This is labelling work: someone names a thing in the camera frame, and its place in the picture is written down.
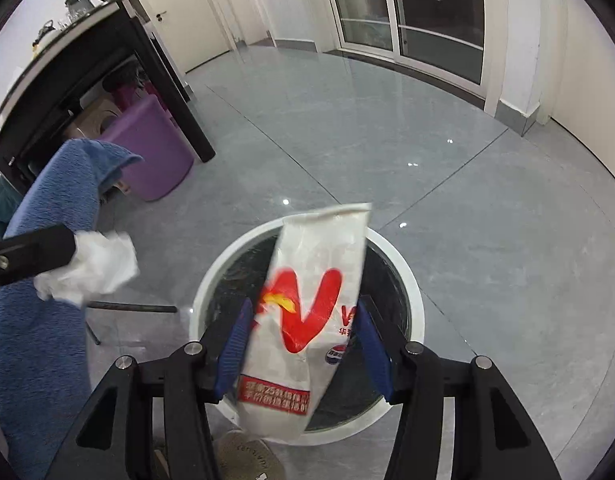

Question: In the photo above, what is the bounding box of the cardboard box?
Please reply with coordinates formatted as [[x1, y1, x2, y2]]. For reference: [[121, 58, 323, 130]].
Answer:
[[68, 97, 123, 141]]

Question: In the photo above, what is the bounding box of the black metal chair bar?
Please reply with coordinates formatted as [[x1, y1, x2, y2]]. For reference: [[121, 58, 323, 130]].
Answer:
[[88, 301, 178, 314]]

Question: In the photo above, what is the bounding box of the white round trash bin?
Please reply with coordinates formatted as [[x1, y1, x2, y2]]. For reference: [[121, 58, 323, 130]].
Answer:
[[188, 217, 425, 448]]

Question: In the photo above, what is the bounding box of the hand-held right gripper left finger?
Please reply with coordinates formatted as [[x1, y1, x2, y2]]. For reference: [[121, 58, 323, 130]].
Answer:
[[45, 297, 256, 480]]

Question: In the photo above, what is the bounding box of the teal cloth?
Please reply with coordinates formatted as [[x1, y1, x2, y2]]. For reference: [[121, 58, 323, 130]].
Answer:
[[0, 177, 26, 236]]

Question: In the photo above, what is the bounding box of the blue towel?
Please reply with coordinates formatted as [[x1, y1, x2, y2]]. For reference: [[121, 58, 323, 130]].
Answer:
[[0, 137, 144, 480]]

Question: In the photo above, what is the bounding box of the glass sliding door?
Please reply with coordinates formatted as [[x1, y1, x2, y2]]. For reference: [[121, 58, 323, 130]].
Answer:
[[317, 0, 503, 101]]

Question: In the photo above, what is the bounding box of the beige slipper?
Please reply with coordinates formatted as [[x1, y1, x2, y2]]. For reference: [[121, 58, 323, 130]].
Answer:
[[212, 429, 283, 480]]

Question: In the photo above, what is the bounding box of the glass kettle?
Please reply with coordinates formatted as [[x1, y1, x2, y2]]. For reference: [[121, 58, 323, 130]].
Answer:
[[64, 0, 108, 16]]

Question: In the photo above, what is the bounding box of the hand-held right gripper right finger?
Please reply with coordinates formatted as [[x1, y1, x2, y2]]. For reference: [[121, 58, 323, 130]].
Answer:
[[355, 300, 563, 480]]

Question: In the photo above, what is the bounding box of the purple plastic storage bin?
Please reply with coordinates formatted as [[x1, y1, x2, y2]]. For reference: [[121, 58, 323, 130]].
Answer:
[[98, 94, 196, 202]]

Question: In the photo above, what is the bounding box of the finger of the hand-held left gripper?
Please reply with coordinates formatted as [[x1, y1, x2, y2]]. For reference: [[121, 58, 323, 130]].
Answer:
[[0, 224, 79, 293]]

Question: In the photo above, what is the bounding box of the white door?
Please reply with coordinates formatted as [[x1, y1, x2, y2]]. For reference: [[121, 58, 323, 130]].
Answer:
[[132, 0, 233, 73]]

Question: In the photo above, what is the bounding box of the white snack bag red print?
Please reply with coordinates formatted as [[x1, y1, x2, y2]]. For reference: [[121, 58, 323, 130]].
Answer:
[[236, 202, 372, 445]]

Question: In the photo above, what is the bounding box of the white tissue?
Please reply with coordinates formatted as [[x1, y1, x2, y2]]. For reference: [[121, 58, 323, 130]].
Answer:
[[34, 230, 141, 308]]

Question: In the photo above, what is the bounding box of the black table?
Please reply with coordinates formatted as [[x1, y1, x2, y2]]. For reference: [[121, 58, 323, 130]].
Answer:
[[0, 0, 216, 196]]

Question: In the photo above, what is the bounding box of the magenta plastic container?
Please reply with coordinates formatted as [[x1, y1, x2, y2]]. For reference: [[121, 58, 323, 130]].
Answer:
[[112, 82, 143, 108]]

